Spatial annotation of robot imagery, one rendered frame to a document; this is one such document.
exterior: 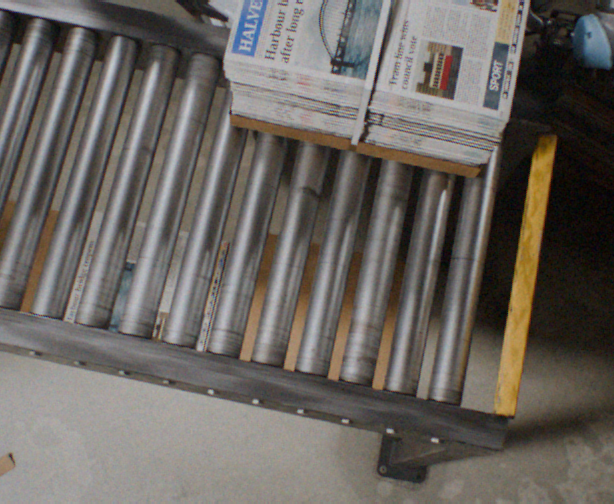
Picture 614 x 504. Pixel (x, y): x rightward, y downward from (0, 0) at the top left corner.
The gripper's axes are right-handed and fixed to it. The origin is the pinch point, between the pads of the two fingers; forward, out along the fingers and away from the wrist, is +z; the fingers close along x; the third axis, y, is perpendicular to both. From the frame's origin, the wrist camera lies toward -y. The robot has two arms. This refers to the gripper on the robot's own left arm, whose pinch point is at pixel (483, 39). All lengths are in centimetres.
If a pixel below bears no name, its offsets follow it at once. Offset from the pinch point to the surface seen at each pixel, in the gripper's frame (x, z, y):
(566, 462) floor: 54, -46, -79
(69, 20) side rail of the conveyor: 12, 64, 1
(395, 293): 24, -1, -79
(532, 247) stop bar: 32.9, -11.8, 2.9
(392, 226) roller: 33.5, 8.6, 0.8
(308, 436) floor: 61, 12, -79
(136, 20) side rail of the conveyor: 9, 54, 1
